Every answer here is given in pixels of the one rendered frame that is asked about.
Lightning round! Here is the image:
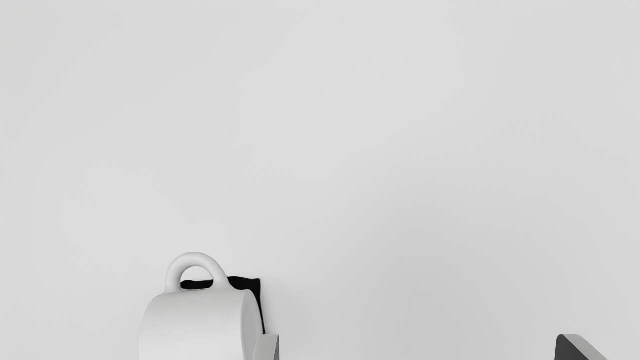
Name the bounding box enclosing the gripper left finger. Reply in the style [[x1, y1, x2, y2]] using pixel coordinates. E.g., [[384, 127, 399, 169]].
[[251, 333, 281, 360]]

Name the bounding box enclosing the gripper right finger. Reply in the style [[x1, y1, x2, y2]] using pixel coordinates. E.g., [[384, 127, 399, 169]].
[[554, 334, 609, 360]]

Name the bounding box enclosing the white mug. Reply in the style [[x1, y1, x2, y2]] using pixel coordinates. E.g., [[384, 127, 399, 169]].
[[138, 252, 264, 360]]

